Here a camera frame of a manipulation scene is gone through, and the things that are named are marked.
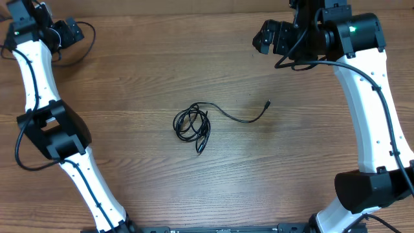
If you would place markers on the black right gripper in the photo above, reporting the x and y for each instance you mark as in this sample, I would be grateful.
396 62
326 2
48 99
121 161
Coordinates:
282 35

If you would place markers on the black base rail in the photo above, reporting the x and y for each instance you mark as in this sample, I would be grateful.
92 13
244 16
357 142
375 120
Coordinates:
280 228

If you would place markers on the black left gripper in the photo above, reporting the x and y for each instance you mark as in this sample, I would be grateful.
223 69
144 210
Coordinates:
70 35

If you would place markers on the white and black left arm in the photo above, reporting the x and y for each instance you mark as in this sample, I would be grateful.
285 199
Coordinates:
50 131

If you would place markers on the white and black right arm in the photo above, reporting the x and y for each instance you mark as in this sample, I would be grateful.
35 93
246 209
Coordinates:
326 32

